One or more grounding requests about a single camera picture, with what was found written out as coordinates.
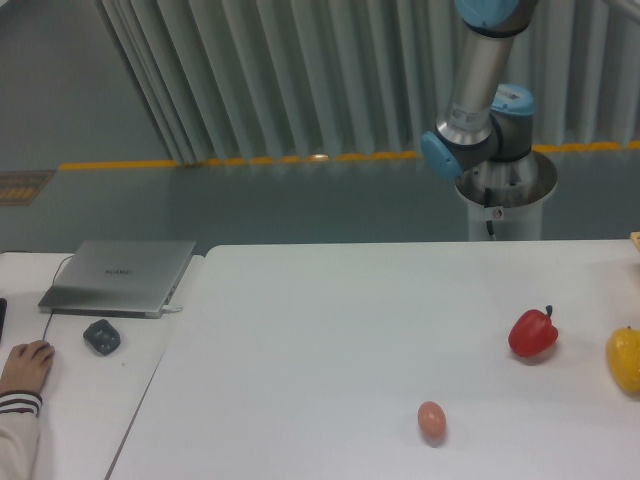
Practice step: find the yellow bell pepper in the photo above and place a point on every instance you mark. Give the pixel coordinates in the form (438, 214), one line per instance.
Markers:
(622, 354)

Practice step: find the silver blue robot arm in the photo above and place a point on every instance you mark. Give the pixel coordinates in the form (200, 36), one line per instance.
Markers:
(480, 90)

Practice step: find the wooden basket corner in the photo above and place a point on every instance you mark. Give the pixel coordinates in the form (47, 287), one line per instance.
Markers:
(635, 239)

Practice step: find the black keyboard edge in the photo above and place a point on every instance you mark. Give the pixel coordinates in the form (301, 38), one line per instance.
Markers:
(3, 311)

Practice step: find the brown egg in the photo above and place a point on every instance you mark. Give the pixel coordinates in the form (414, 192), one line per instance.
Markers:
(431, 420)

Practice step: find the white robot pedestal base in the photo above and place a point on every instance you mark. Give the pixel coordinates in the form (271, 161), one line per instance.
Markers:
(505, 200)

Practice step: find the dark grey small tray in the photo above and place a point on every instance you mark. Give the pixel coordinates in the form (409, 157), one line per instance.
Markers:
(102, 337)

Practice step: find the person's hand on mouse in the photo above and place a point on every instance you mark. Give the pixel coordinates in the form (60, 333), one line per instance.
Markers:
(27, 367)

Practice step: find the white sleeve forearm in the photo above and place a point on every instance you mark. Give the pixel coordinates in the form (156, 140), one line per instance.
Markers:
(20, 431)

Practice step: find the white pleated curtain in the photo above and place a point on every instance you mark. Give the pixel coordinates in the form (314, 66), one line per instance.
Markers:
(246, 80)

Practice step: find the red bell pepper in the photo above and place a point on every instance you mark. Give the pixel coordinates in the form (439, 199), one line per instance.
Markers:
(533, 333)

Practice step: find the white usb dongle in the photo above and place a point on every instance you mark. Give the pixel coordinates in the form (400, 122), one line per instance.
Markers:
(171, 309)

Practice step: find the silver closed laptop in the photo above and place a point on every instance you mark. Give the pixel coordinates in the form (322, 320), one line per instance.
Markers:
(120, 278)

